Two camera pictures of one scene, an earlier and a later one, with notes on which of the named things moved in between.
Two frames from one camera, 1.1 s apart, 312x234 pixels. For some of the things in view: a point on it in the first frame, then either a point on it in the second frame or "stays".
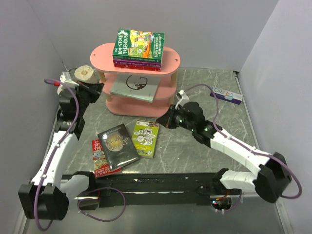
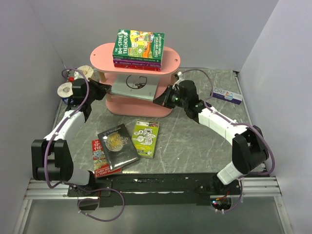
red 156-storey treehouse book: x=137 y=67 stays
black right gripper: x=167 y=119 to x=164 y=99
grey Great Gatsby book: x=142 y=87 stays
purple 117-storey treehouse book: x=137 y=63 stays
